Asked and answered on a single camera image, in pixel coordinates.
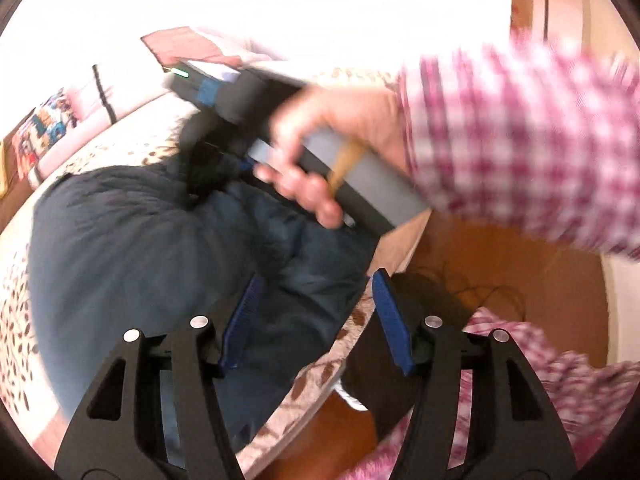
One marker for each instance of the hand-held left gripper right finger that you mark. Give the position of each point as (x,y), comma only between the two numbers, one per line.
(392,327)

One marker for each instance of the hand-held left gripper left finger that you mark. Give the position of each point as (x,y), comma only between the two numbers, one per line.
(240,327)

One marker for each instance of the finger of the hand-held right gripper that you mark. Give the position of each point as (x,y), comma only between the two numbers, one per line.
(205,155)

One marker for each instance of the dark blue quilted jacket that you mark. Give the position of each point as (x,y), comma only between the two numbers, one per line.
(125,260)

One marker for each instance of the person's right forearm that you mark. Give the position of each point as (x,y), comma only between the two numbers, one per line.
(500,135)

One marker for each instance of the person's right hand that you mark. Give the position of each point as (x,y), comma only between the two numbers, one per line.
(345,110)

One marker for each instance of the black object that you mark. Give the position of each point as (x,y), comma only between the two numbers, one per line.
(370,385)

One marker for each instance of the salmon pink pillow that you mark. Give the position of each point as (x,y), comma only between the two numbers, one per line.
(185,45)

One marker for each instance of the floral bed sheet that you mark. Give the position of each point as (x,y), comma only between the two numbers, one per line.
(310,385)

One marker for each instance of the pink folded quilt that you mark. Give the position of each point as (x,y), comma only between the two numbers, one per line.
(130,90)

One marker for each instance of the white ornamented wardrobe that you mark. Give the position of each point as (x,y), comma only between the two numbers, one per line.
(300,20)

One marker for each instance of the colourful printed pillow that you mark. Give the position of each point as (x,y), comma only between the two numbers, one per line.
(45,132)

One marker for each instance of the person's pink plaid clothing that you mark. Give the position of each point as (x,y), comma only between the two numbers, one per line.
(575,385)

